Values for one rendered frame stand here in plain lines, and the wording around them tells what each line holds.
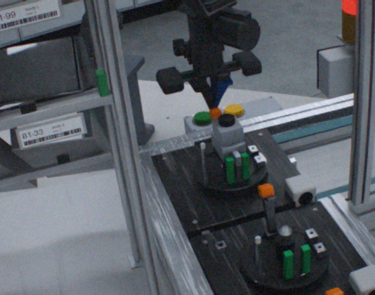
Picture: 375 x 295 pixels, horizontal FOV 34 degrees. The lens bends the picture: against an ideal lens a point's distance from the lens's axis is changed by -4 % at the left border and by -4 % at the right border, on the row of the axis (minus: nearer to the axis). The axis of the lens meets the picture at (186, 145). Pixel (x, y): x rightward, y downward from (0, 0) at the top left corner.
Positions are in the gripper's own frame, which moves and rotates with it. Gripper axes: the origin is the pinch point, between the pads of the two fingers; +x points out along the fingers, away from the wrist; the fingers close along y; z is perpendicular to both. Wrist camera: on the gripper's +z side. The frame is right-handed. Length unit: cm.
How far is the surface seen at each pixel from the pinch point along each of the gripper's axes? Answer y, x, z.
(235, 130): -0.6, 1.0, -11.2
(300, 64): -108, 109, 194
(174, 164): 8.8, 12.3, -1.2
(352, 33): -17.1, -18.6, -21.9
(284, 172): -9.4, 12.3, -12.0
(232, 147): 0.4, 3.9, -11.8
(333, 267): -6.6, 12.3, -38.0
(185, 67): -48, 109, 218
